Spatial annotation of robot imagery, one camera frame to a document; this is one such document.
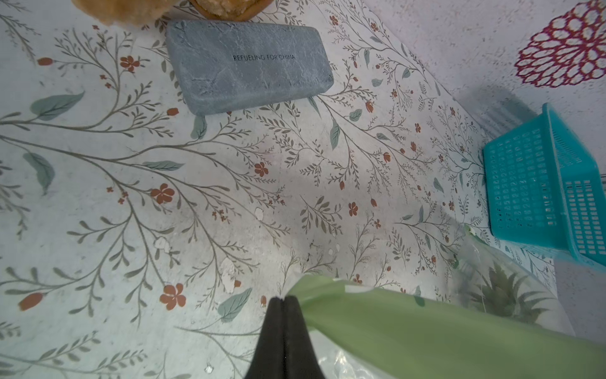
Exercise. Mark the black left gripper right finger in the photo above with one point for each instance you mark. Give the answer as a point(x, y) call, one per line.
point(300, 361)

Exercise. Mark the teal plastic basket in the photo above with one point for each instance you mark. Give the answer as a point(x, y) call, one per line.
point(544, 189)

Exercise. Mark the clear zip-top bag green seal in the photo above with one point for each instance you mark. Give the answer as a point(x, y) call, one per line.
point(407, 336)

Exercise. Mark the grey glasses case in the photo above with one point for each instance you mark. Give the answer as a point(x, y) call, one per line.
point(230, 66)

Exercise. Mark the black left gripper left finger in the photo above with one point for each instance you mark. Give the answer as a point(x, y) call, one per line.
point(268, 361)

